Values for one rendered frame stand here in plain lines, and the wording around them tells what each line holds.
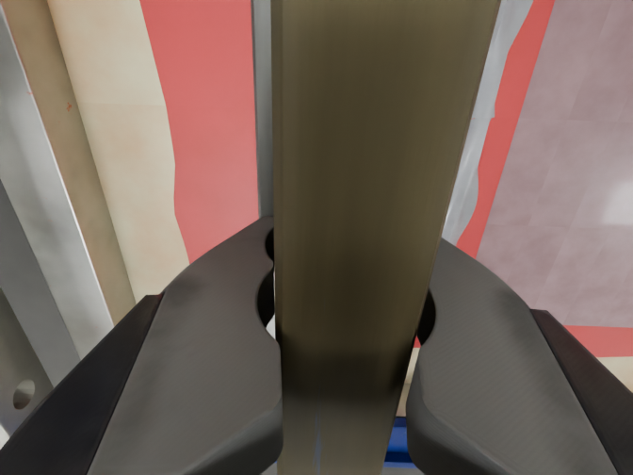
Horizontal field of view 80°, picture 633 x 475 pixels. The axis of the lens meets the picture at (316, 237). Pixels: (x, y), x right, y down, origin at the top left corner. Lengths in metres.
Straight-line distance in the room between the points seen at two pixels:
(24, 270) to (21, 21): 1.70
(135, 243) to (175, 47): 0.15
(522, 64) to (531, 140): 0.05
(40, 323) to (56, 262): 1.80
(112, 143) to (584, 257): 0.34
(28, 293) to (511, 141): 1.91
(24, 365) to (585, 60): 0.43
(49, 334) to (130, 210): 1.85
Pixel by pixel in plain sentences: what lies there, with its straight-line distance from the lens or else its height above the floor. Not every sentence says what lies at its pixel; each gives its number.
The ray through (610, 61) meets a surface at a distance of 0.29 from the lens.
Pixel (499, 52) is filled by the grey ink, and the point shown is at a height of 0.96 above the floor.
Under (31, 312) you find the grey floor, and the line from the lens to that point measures 2.08.
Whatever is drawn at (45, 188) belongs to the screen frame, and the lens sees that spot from 0.28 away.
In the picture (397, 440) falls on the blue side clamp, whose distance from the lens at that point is 0.39.
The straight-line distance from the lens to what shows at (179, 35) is 0.25.
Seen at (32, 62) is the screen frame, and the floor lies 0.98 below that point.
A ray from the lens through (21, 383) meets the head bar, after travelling 0.40.
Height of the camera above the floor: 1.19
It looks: 58 degrees down
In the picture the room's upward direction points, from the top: 178 degrees counter-clockwise
